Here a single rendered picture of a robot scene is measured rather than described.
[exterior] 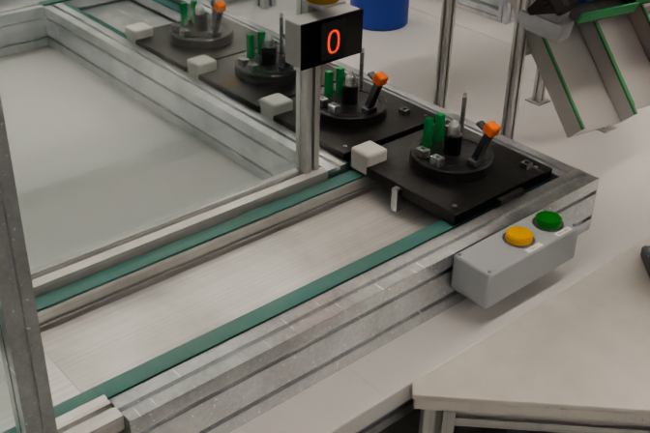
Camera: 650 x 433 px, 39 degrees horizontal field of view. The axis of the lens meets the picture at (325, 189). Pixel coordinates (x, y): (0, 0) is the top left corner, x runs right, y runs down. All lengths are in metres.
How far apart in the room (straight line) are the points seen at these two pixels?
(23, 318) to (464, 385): 0.63
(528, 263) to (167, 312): 0.52
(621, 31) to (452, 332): 0.76
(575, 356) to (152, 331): 0.59
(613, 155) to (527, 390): 0.75
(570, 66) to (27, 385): 1.14
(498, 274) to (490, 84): 0.91
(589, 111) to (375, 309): 0.63
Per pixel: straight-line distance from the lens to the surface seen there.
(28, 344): 0.91
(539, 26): 1.51
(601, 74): 1.76
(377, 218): 1.50
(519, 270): 1.37
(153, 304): 1.32
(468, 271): 1.34
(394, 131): 1.66
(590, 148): 1.93
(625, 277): 1.55
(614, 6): 1.67
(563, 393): 1.30
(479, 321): 1.39
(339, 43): 1.42
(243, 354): 1.15
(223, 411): 1.17
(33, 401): 0.95
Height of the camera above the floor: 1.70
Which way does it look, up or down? 30 degrees down
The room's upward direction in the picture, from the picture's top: 1 degrees clockwise
